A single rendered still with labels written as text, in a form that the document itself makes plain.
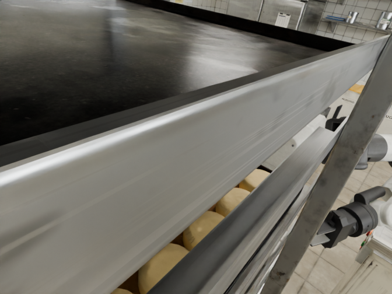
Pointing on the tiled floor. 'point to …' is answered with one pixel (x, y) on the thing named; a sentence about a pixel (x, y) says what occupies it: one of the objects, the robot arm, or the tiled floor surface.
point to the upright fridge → (312, 16)
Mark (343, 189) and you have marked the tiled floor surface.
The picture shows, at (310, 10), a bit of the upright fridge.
